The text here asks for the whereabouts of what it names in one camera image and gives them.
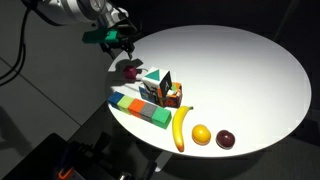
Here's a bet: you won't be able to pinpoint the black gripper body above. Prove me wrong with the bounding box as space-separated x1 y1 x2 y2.
114 19 138 46

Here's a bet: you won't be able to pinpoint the pink block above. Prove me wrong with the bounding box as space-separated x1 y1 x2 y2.
122 65 139 82

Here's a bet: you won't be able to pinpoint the blue block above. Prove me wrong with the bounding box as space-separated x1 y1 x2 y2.
107 91 125 110

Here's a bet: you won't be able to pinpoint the light green block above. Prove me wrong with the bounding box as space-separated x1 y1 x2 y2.
116 95 135 116

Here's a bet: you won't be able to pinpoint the orange block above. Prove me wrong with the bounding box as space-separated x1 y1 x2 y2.
128 98 147 119

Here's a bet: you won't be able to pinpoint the grey block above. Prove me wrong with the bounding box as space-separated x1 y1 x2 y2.
139 102 158 123

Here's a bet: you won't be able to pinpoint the white cube with teal triangle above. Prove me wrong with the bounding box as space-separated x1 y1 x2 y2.
142 66 168 95

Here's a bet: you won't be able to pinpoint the orange patterned box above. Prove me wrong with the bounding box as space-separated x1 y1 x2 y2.
157 81 184 109

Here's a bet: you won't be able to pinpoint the yellow banana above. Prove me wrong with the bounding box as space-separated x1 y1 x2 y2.
171 105 195 154

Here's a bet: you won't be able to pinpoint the white table base legs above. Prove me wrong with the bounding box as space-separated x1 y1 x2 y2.
154 151 173 173

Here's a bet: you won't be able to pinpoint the orange tipped clamp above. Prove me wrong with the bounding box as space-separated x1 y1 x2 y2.
57 166 75 180

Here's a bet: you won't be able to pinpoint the dark red plum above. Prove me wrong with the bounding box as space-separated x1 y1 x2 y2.
215 129 236 150

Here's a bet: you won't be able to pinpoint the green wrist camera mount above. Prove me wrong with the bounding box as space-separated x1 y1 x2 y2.
81 28 120 45

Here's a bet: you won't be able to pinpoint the thick black cable bundle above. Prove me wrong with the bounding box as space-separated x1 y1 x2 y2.
0 0 38 85

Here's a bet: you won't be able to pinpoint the flat metal base plate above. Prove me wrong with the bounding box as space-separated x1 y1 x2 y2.
2 132 78 180

